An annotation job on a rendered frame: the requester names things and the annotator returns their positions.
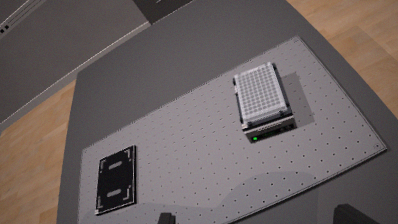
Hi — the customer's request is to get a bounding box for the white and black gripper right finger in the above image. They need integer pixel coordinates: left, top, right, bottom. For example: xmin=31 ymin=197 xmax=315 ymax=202
xmin=333 ymin=204 xmax=380 ymax=224

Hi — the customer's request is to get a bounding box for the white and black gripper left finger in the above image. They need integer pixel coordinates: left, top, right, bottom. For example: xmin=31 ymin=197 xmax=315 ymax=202
xmin=157 ymin=213 xmax=176 ymax=224

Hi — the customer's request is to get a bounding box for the grey base plate with hole grid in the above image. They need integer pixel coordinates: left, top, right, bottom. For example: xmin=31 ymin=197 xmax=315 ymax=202
xmin=77 ymin=35 xmax=387 ymax=224

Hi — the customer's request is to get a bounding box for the white well plate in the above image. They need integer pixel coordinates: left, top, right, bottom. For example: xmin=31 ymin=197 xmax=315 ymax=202
xmin=234 ymin=63 xmax=287 ymax=125

